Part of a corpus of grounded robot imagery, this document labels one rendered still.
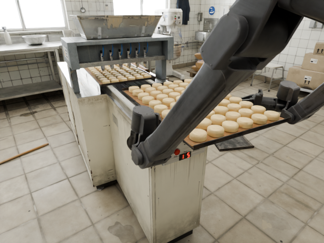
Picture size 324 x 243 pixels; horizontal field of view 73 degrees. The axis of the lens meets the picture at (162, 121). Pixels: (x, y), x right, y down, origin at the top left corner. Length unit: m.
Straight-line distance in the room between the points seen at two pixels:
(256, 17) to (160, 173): 0.91
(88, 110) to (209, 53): 1.32
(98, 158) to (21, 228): 0.68
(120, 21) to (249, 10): 1.31
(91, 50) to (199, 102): 1.26
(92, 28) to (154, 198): 1.06
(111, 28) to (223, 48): 1.31
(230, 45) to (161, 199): 1.02
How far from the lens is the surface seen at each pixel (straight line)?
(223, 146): 2.52
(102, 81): 1.56
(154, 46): 1.72
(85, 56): 1.57
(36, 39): 3.99
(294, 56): 4.99
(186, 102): 0.40
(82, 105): 1.55
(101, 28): 1.55
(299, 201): 2.15
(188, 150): 1.08
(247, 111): 0.83
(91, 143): 1.69
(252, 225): 1.82
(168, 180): 1.16
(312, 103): 0.90
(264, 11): 0.29
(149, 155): 0.53
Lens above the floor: 1.34
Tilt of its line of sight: 26 degrees down
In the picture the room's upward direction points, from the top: straight up
